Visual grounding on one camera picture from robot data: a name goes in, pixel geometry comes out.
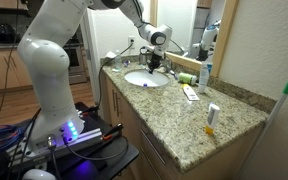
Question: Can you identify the black robot cart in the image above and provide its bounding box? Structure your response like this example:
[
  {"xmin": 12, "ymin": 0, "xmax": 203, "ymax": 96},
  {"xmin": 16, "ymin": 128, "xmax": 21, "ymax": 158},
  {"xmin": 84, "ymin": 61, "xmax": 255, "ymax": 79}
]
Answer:
[{"xmin": 0, "ymin": 101, "xmax": 140, "ymax": 180}]

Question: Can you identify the orange black clamp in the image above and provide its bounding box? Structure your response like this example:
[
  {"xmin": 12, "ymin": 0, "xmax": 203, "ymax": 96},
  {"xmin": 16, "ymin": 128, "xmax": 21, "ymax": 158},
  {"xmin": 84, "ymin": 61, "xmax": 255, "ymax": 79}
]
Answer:
[{"xmin": 102, "ymin": 123, "xmax": 124, "ymax": 141}]

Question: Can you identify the folded white paper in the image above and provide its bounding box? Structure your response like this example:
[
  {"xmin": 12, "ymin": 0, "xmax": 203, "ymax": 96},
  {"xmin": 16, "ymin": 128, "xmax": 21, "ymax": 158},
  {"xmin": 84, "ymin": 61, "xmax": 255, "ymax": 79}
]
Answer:
[{"xmin": 104, "ymin": 50, "xmax": 118, "ymax": 60}]

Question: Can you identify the black base cable bundle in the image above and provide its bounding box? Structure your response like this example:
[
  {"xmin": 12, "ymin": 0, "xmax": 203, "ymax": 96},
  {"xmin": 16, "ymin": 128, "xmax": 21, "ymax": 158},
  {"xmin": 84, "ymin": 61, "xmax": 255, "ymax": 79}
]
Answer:
[{"xmin": 5, "ymin": 108, "xmax": 42, "ymax": 180}]

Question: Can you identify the wood framed mirror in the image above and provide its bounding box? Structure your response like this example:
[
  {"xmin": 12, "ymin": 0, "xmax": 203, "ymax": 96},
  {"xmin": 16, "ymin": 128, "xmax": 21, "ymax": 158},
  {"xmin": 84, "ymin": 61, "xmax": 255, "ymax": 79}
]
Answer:
[{"xmin": 149, "ymin": 0, "xmax": 240, "ymax": 78}]

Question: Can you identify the black base loop cable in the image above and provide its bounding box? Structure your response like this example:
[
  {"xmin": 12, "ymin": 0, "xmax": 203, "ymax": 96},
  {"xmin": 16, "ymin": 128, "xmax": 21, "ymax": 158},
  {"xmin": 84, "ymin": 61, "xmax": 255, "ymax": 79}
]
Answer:
[{"xmin": 63, "ymin": 134, "xmax": 130, "ymax": 162}]

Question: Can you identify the white sunscreen tube yellow cap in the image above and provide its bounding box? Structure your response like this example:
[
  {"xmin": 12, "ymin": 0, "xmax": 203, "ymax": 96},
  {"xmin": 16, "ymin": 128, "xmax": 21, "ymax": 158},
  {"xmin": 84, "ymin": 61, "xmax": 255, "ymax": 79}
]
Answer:
[{"xmin": 204, "ymin": 102, "xmax": 221, "ymax": 136}]

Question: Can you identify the flat white yellow-capped tube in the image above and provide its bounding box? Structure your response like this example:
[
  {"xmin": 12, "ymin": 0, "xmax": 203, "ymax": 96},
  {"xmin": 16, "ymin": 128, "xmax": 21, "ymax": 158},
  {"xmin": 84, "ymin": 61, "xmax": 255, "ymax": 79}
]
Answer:
[{"xmin": 181, "ymin": 83, "xmax": 201, "ymax": 102}]

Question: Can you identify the white wall outlet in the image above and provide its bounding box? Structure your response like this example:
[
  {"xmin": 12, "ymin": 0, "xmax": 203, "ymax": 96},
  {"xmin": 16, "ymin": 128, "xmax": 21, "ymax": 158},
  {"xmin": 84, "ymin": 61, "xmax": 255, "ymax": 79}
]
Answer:
[{"xmin": 127, "ymin": 35, "xmax": 136, "ymax": 50}]

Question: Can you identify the chrome sink faucet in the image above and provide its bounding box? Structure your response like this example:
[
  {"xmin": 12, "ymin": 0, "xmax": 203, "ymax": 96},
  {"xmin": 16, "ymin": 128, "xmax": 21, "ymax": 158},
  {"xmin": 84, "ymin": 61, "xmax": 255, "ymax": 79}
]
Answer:
[{"xmin": 158, "ymin": 56, "xmax": 174, "ymax": 73}]

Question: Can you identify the blue orange cable coil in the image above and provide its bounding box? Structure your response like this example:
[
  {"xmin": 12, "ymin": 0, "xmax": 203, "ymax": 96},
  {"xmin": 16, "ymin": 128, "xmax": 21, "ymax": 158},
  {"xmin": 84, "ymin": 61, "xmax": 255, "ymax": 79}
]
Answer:
[{"xmin": 0, "ymin": 124, "xmax": 23, "ymax": 156}]

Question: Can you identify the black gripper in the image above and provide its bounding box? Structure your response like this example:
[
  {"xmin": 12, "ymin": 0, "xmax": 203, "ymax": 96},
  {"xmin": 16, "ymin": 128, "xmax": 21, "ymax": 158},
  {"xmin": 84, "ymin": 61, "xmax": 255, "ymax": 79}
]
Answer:
[{"xmin": 146, "ymin": 51, "xmax": 165, "ymax": 75}]

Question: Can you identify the tall white lotion bottle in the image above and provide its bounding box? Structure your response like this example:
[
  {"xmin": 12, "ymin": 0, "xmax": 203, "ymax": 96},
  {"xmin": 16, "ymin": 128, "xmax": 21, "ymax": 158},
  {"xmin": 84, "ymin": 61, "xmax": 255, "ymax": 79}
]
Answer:
[{"xmin": 198, "ymin": 53, "xmax": 214, "ymax": 94}]

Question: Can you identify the white dome object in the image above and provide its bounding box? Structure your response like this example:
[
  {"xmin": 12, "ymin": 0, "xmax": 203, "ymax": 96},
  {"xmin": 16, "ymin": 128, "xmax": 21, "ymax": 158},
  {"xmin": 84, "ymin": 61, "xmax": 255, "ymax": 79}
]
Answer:
[{"xmin": 22, "ymin": 168, "xmax": 57, "ymax": 180}]

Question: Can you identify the black power cable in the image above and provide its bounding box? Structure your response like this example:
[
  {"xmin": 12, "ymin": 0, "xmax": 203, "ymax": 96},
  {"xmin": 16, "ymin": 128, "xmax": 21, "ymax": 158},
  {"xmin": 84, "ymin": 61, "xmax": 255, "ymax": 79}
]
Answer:
[{"xmin": 83, "ymin": 40, "xmax": 136, "ymax": 114}]

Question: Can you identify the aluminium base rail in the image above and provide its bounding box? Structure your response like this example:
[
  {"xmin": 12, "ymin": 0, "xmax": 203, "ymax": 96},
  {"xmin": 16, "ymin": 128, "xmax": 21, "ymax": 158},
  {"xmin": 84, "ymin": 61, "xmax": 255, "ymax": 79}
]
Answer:
[{"xmin": 7, "ymin": 128, "xmax": 105, "ymax": 164}]

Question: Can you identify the wooden vanity cabinet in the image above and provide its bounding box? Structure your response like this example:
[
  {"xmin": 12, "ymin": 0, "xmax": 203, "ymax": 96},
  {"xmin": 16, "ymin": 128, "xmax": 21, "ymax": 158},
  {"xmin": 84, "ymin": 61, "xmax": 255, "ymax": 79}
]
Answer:
[{"xmin": 100, "ymin": 71, "xmax": 265, "ymax": 180}]

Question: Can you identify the black steel oven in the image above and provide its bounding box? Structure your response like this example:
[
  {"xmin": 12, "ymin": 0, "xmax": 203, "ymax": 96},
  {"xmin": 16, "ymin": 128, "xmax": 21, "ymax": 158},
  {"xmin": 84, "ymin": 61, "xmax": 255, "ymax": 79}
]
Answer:
[{"xmin": 62, "ymin": 26, "xmax": 88, "ymax": 85}]

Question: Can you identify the metal cabinet door handle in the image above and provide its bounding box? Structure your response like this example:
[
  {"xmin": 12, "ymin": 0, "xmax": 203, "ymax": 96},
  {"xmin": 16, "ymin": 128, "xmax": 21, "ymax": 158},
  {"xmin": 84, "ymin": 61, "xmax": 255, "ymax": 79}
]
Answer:
[{"xmin": 111, "ymin": 89, "xmax": 117, "ymax": 113}]

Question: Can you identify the white oval sink basin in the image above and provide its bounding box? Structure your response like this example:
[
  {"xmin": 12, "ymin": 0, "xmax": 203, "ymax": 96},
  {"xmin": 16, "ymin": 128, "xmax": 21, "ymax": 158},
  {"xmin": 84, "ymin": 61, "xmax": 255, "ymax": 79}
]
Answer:
[{"xmin": 123, "ymin": 69, "xmax": 170, "ymax": 88}]

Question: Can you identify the black coffee maker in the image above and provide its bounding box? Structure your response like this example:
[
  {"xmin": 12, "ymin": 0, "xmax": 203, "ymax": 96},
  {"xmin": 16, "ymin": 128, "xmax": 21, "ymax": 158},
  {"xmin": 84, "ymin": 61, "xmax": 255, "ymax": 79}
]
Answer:
[{"xmin": 0, "ymin": 23, "xmax": 16, "ymax": 44}]

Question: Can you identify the metal drawer handle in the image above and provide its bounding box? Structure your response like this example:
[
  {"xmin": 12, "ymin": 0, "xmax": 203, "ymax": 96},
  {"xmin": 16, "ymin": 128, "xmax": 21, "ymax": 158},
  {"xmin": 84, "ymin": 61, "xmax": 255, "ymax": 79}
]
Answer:
[{"xmin": 140, "ymin": 129, "xmax": 167, "ymax": 165}]

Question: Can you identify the clear plastic water bottle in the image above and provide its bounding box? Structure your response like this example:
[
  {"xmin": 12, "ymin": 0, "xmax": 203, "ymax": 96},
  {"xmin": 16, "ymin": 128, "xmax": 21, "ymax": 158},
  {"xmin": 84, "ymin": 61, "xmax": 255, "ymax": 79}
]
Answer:
[{"xmin": 113, "ymin": 49, "xmax": 123, "ymax": 71}]

